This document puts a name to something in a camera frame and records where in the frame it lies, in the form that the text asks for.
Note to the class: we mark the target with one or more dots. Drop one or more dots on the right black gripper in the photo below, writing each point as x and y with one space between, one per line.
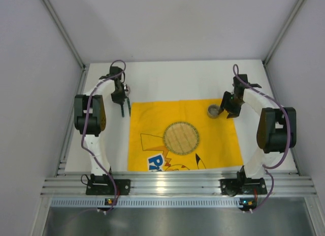
229 107

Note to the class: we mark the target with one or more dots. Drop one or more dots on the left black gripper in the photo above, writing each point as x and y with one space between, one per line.
120 99

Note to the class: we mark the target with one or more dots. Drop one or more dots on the green handled fork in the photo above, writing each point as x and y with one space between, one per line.
122 110

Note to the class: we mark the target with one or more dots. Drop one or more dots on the speckled ceramic cup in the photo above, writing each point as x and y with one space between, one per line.
213 111

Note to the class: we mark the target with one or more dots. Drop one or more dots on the yellow cartoon print cloth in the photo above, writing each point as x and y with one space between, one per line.
218 147

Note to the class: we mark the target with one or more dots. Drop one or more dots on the round woven bamboo plate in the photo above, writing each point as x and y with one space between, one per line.
181 138

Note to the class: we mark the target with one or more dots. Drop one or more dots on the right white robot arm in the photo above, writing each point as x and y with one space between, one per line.
277 127

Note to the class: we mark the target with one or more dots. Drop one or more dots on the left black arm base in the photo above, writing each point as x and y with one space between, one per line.
101 187

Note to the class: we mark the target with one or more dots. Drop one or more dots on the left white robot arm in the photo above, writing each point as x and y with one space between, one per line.
90 118

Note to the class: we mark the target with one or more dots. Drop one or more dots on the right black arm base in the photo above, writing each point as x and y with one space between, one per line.
233 187

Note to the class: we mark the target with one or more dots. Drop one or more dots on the green handled spoon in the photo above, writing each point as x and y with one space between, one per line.
128 104

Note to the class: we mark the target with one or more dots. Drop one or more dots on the left aluminium frame post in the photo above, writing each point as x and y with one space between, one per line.
63 32

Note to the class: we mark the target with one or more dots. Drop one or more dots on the aluminium frame post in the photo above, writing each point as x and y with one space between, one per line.
63 32
294 12

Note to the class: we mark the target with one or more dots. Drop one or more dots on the aluminium front rail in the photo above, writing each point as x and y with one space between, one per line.
179 184

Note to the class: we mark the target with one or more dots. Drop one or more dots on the perforated metal cable duct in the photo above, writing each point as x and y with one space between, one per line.
152 202

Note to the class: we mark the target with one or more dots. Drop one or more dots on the right aluminium frame post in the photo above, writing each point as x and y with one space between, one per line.
294 12

